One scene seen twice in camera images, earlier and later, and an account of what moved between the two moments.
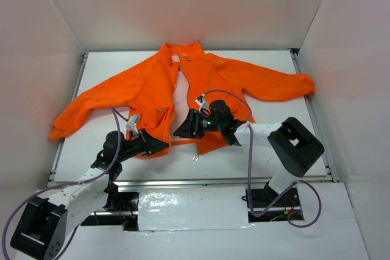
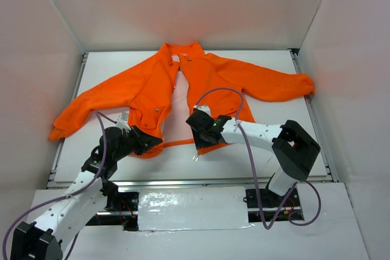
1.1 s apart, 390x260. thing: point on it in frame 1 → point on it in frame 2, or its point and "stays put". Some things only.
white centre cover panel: x=195 y=208 stays put
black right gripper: x=194 y=123 → x=198 y=139
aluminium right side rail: x=329 y=162 stays put
